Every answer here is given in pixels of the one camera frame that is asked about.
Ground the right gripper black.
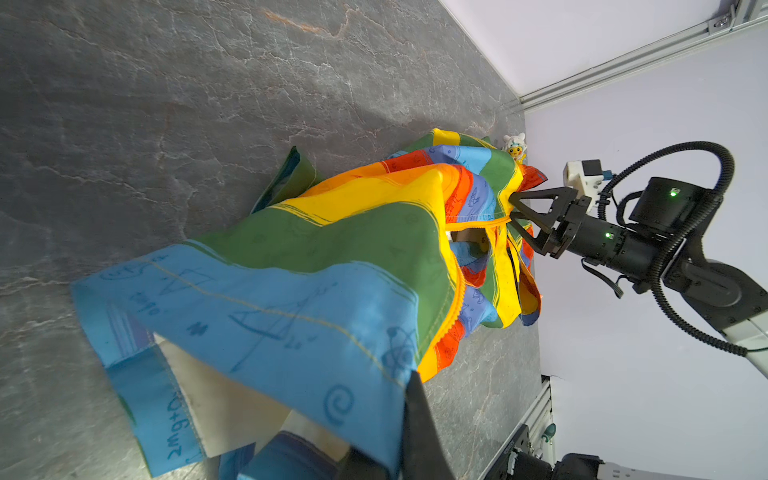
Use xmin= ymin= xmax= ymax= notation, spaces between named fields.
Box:
xmin=509 ymin=187 xmax=592 ymax=259

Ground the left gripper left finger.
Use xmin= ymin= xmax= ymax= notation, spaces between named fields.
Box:
xmin=337 ymin=448 xmax=388 ymax=480

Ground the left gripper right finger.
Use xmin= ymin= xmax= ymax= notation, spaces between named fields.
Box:
xmin=401 ymin=371 xmax=453 ymax=480

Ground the rainbow striped jacket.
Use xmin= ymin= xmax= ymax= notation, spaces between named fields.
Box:
xmin=71 ymin=129 xmax=544 ymax=479

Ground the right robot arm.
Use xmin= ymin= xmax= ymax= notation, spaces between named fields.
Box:
xmin=509 ymin=141 xmax=767 ymax=373

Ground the small yellow white toy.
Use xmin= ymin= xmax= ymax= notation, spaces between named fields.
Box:
xmin=503 ymin=132 xmax=528 ymax=164

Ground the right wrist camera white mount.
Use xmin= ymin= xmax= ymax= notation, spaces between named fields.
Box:
xmin=563 ymin=159 xmax=613 ymax=212

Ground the green handled screwdriver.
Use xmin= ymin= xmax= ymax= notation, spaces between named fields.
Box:
xmin=541 ymin=423 xmax=557 ymax=444

